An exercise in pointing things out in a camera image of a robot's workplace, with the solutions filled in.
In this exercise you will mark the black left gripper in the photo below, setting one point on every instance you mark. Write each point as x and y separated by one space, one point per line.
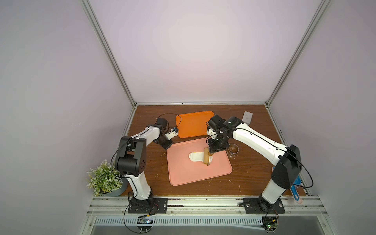
170 143

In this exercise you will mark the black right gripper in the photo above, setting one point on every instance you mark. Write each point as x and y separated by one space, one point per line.
216 146

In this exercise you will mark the wooden rolling pin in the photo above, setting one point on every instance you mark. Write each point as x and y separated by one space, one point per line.
206 156

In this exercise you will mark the white dough lump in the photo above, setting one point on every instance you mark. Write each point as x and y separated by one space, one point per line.
197 157

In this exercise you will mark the pink silicone mat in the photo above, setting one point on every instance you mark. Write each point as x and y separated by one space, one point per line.
182 170

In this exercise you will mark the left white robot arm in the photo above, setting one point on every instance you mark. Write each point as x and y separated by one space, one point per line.
130 160

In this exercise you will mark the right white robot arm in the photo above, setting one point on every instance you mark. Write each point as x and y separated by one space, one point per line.
285 159

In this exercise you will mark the orange plastic tray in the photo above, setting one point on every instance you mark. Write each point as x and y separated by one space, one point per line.
193 124

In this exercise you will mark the small green potted plant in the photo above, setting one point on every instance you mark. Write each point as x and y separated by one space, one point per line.
106 180

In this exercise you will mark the blue dustpan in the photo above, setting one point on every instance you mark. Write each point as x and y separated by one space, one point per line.
294 191

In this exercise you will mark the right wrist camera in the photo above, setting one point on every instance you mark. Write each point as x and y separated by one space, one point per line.
211 133

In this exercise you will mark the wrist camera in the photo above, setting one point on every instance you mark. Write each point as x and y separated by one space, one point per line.
211 133
172 133

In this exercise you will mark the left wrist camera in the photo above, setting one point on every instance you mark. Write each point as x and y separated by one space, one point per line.
172 133

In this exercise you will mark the black handled metal spatula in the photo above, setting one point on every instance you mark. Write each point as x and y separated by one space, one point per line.
247 117

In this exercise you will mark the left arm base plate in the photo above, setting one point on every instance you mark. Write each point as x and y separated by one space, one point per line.
149 206

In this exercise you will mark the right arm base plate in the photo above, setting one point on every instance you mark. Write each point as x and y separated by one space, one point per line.
261 206

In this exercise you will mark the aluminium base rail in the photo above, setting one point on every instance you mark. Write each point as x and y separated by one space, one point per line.
201 210

